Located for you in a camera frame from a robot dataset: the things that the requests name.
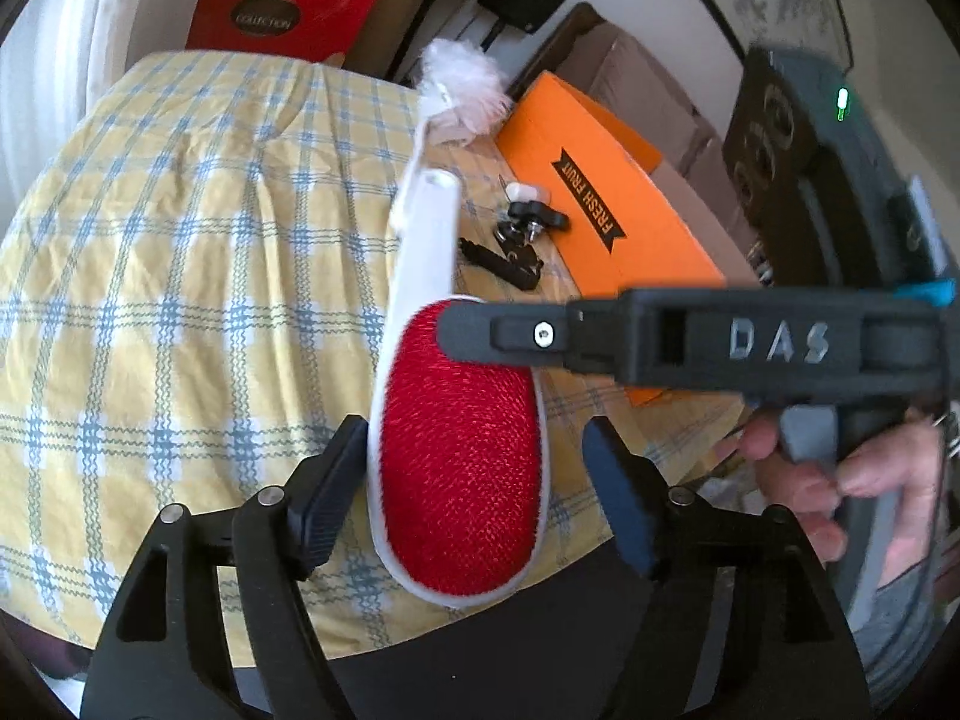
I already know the red chocolate box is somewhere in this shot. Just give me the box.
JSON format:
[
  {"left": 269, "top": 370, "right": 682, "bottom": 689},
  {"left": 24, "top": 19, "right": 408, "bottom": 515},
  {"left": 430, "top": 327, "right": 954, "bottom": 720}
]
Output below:
[{"left": 186, "top": 0, "right": 380, "bottom": 61}]

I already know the white fluffy duster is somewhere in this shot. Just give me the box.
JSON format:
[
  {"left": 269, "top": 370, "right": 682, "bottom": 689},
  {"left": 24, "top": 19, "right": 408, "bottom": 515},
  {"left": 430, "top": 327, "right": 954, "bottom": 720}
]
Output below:
[{"left": 394, "top": 41, "right": 515, "bottom": 230}]

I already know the yellow plaid tablecloth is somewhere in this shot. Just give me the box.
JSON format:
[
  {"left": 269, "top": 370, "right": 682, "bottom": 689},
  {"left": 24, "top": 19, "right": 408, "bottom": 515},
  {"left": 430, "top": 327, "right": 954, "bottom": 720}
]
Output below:
[{"left": 0, "top": 51, "right": 751, "bottom": 661}]

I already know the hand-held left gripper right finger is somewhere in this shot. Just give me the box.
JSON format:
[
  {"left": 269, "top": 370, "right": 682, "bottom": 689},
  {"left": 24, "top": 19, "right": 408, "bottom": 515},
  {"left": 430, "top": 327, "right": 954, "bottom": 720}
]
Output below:
[{"left": 581, "top": 414, "right": 875, "bottom": 720}]

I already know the black knob screw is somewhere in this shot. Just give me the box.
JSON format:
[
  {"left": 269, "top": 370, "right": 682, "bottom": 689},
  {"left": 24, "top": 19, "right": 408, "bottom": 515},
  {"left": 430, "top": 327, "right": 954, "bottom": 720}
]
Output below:
[{"left": 504, "top": 181, "right": 569, "bottom": 237}]

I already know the large brown sofa cushion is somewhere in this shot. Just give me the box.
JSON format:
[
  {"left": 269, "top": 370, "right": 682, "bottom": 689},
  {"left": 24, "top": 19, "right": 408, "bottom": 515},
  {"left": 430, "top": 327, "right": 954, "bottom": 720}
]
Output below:
[{"left": 581, "top": 22, "right": 713, "bottom": 166}]

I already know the white curtain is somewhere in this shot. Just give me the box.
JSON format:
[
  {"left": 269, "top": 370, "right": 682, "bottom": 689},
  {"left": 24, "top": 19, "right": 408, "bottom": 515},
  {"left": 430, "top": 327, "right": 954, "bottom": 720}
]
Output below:
[{"left": 0, "top": 0, "right": 218, "bottom": 188}]

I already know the white red lint brush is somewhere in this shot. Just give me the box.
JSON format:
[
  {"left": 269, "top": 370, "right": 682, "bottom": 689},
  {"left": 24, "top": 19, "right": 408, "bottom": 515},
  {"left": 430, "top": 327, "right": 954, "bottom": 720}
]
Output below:
[{"left": 367, "top": 169, "right": 556, "bottom": 610}]

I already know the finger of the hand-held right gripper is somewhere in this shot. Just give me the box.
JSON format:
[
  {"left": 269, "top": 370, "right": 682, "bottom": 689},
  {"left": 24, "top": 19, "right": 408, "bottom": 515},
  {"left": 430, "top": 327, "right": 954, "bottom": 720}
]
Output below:
[{"left": 437, "top": 289, "right": 938, "bottom": 400}]

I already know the orange cardboard box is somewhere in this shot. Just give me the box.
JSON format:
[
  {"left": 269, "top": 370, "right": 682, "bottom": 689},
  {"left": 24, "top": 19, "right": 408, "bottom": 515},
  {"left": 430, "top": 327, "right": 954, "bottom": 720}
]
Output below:
[{"left": 495, "top": 71, "right": 751, "bottom": 410}]

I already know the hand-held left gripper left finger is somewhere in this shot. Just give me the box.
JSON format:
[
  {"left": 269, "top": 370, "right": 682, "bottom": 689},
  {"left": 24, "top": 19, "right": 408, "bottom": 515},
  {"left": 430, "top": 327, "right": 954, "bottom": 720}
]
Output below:
[{"left": 79, "top": 414, "right": 370, "bottom": 720}]

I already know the brown cardboard carton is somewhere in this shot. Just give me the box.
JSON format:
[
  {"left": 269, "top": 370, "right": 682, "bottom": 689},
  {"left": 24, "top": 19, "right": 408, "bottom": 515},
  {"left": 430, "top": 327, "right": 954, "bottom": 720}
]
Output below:
[{"left": 322, "top": 0, "right": 432, "bottom": 80}]

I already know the brown sofa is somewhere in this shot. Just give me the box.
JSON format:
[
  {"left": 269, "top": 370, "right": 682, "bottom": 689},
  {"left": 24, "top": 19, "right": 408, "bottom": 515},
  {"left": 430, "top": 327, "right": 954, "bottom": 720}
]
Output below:
[{"left": 525, "top": 4, "right": 751, "bottom": 256}]

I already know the person's right hand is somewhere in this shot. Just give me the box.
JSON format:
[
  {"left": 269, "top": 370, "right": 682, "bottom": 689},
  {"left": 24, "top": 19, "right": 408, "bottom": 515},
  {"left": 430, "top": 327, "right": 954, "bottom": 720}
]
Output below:
[{"left": 739, "top": 420, "right": 942, "bottom": 586}]

